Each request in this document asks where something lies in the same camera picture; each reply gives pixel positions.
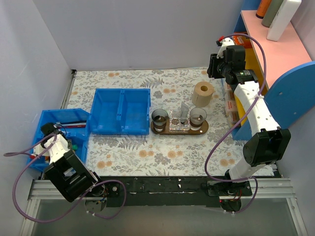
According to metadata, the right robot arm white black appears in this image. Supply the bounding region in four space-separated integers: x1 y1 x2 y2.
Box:
207 45 291 196

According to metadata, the white toothpaste tube black cap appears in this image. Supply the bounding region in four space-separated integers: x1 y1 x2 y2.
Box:
180 102 189 124

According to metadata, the orange bottle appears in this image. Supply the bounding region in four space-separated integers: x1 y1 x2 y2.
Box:
255 0 272 19

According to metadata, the colourful shelf unit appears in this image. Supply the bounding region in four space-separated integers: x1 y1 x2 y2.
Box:
235 0 315 129

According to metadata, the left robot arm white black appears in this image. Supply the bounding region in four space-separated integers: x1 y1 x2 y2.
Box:
41 123 105 202

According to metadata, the orange snack box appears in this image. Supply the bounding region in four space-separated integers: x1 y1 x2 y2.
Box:
232 35 252 49

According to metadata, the red toothbrush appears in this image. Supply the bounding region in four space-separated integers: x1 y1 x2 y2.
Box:
62 124 86 129

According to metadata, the brown toilet paper roll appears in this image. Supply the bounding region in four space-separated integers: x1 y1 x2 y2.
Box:
192 82 214 108

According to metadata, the aluminium rail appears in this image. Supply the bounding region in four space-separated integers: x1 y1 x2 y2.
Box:
19 178 296 236

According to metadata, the clear glass cup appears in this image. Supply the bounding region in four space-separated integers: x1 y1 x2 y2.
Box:
189 107 207 131

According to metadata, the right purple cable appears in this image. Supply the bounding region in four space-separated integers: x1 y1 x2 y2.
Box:
204 34 268 214

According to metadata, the blue toiletry bin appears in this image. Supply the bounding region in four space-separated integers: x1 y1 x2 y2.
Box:
33 109 90 163

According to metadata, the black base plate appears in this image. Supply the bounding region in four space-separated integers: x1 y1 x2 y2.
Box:
76 176 243 208

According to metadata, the purple cable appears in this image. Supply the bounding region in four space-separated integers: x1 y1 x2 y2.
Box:
3 134 126 223
204 34 268 214

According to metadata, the oval wooden tray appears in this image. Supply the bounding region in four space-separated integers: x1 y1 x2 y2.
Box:
150 119 209 136

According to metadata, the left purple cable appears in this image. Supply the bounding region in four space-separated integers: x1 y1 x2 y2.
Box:
3 134 126 223

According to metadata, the grey bottle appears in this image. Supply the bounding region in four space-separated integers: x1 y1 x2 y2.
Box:
261 0 283 28

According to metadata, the blue double bin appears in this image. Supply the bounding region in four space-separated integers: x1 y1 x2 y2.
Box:
88 88 151 135

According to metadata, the black toothbrush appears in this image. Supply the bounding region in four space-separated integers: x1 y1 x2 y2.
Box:
57 120 87 126

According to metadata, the clear acrylic holder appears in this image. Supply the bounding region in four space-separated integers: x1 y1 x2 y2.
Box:
169 110 190 130

